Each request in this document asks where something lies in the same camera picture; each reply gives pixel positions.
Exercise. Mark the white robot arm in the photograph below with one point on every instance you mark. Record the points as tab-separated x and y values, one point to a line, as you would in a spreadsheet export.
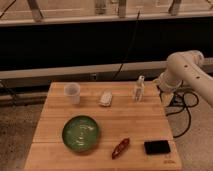
185	66

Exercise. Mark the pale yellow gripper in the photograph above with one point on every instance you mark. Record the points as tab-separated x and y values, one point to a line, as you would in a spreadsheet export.
166	98

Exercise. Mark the black rectangular sponge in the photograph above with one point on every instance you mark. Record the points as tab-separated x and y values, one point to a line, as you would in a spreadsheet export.
157	147

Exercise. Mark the translucent plastic cup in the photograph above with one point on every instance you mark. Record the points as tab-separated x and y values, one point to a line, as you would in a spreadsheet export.
72	91

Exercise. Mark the red chili pepper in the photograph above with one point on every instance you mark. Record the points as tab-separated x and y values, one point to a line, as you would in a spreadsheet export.
120	148

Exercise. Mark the green ceramic bowl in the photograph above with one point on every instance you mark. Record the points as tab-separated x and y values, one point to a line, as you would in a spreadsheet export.
81	133

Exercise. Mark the wooden butcher block table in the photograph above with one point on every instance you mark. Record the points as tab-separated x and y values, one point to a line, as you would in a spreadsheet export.
124	118

